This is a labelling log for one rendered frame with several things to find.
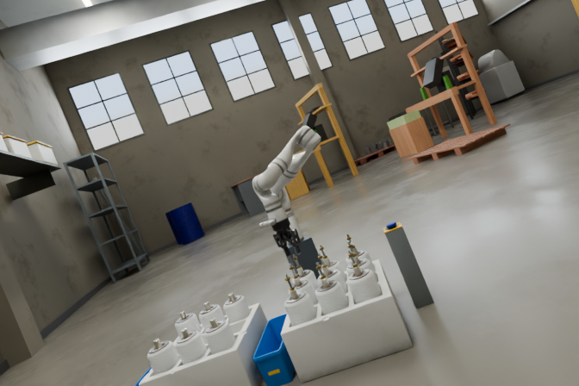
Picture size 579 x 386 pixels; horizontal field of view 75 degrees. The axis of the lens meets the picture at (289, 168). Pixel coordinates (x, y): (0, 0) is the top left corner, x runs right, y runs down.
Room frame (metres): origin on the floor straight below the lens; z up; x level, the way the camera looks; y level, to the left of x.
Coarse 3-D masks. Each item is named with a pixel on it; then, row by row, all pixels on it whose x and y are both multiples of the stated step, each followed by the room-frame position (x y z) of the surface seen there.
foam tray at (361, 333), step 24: (384, 288) 1.26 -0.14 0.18; (336, 312) 1.23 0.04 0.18; (360, 312) 1.21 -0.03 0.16; (384, 312) 1.20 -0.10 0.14; (288, 336) 1.24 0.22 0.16; (312, 336) 1.23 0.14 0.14; (336, 336) 1.22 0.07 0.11; (360, 336) 1.21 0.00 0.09; (384, 336) 1.20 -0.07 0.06; (408, 336) 1.19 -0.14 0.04; (312, 360) 1.24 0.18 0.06; (336, 360) 1.23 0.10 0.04; (360, 360) 1.22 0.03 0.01
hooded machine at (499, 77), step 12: (480, 60) 11.32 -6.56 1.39; (492, 60) 10.91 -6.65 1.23; (504, 60) 11.03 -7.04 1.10; (492, 72) 10.95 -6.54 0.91; (504, 72) 10.91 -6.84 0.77; (516, 72) 11.05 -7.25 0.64; (492, 84) 11.10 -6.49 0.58; (504, 84) 10.86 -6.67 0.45; (516, 84) 10.99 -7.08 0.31; (492, 96) 11.25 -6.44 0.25; (504, 96) 10.89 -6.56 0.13
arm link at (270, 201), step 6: (252, 180) 1.56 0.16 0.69; (252, 186) 1.55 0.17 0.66; (258, 192) 1.55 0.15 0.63; (264, 192) 1.56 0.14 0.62; (270, 192) 1.57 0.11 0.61; (264, 198) 1.53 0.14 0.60; (270, 198) 1.51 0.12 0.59; (276, 198) 1.52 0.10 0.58; (264, 204) 1.53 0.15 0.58; (270, 204) 1.51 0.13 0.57; (276, 204) 1.51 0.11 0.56; (270, 210) 1.51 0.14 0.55
